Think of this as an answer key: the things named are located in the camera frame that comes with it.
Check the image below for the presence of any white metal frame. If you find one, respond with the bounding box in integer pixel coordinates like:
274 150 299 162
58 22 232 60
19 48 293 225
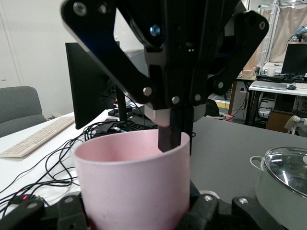
258 0 307 70

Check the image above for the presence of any beige curtain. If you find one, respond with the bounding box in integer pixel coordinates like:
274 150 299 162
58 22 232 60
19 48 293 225
260 3 307 64

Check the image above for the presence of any pink plastic cup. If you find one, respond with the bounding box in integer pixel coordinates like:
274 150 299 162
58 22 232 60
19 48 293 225
73 129 192 230

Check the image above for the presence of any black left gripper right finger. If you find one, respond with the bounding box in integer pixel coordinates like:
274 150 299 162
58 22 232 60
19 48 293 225
184 194 284 230

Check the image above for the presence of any grey office chair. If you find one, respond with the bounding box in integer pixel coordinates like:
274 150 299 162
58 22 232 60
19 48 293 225
0 86 47 131

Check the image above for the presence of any brown cardboard box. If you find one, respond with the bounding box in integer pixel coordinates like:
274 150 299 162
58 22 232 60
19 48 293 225
266 109 295 132

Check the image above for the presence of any wooden block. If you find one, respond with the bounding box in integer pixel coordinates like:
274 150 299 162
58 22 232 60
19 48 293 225
240 68 257 79

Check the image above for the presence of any white office desk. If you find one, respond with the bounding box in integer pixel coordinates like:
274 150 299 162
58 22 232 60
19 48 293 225
0 107 156 216
248 80 307 125

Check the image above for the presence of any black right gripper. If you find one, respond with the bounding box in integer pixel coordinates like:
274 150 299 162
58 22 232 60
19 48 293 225
115 0 269 156

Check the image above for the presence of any black computer monitor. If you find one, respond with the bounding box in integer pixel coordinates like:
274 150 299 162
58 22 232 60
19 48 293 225
281 44 307 74
65 42 128 130

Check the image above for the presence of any glass pot lid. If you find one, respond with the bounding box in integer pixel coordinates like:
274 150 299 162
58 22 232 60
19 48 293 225
263 146 307 199

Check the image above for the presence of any white chair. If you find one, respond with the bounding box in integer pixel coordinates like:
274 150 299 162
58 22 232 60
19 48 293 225
284 115 307 137

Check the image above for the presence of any black usb hub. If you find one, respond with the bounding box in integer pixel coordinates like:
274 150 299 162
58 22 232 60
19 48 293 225
95 122 115 134

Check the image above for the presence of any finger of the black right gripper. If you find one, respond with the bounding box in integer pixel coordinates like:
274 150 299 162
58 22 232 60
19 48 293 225
61 0 185 153

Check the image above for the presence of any silver keyboard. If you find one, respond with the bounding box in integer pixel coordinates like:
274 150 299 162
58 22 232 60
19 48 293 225
251 80 288 91

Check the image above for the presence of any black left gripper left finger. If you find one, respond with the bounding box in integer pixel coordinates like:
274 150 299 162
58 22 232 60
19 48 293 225
0 194 88 230

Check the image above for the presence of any black device with red LED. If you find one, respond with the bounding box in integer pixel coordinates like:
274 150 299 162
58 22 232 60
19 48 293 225
9 193 46 209

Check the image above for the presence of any thin black desk cable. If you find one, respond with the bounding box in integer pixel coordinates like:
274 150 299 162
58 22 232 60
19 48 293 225
83 121 154 142
0 136 87 195

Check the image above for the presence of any pale green cooking pot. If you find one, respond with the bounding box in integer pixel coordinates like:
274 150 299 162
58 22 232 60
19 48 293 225
249 146 307 229

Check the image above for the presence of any white computer keyboard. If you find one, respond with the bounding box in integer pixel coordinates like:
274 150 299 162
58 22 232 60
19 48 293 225
0 116 75 158

